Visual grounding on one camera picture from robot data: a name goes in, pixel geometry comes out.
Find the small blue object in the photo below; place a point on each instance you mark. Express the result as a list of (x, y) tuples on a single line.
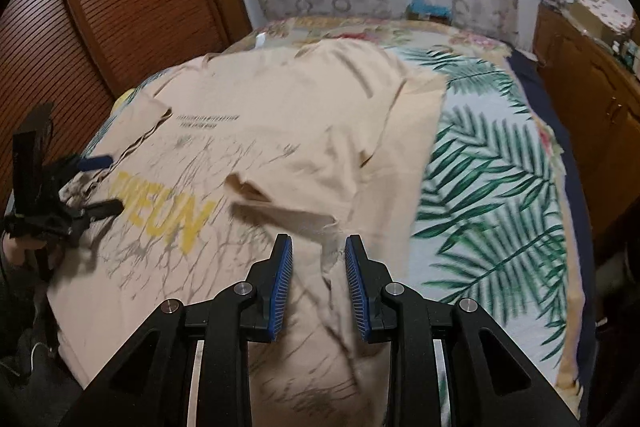
[(429, 9)]

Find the floral bed sheet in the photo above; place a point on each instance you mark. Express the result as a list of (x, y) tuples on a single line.
[(350, 29)]

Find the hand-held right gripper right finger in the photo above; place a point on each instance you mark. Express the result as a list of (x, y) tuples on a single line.
[(356, 287)]

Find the beige printed t-shirt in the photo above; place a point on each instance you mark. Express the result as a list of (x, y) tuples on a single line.
[(300, 132)]

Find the navy bed sheet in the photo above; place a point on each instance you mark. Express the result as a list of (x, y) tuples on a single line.
[(575, 167)]

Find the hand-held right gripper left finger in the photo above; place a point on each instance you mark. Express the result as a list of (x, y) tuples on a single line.
[(283, 277)]

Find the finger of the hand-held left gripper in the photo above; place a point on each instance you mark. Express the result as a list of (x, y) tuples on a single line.
[(105, 208), (97, 162)]

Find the wooden cabinet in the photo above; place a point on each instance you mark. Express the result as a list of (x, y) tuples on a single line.
[(595, 107)]

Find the person's left hand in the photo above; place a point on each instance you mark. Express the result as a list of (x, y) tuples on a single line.
[(15, 252)]

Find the yellow object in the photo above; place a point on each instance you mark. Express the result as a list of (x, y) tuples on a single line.
[(121, 99)]

